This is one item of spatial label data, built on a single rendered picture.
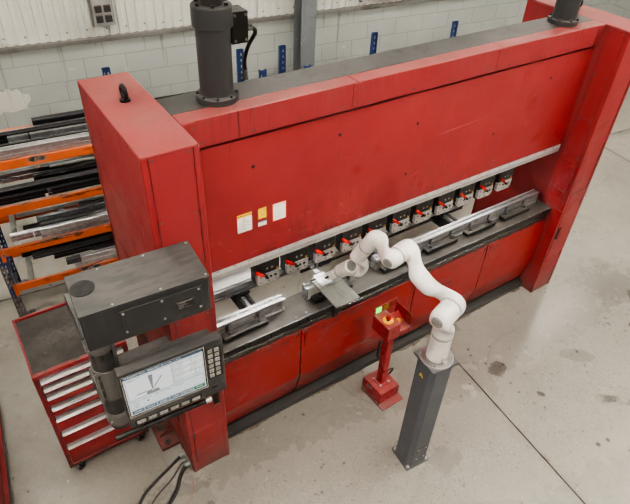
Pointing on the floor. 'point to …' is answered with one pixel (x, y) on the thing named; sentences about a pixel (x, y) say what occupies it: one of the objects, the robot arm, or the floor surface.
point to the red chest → (67, 384)
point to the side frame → (576, 136)
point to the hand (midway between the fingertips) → (328, 276)
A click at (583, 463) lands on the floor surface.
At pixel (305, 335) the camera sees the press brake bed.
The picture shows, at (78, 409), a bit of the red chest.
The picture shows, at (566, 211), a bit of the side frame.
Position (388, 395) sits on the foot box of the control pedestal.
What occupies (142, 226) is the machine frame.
